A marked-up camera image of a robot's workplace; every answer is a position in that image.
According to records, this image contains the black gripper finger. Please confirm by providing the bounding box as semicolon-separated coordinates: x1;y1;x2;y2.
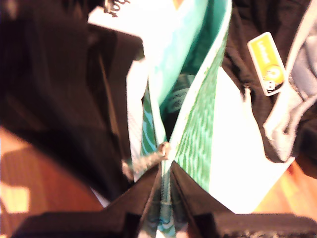
170;162;234;238
105;165;162;238

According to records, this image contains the green wave-patterned zipper pouch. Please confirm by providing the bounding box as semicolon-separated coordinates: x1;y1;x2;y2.
122;0;233;238

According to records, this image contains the printed white paper sheet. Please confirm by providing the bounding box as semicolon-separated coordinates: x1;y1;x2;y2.
126;59;296;215

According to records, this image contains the black hoodie with grey lining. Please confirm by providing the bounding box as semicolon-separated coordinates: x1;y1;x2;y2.
221;0;317;178

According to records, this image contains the small rectangular LeRobot sticker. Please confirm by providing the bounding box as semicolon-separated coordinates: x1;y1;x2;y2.
247;31;287;97

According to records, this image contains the white LeRobot text sticker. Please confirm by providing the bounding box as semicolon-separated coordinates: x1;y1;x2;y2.
101;0;129;20

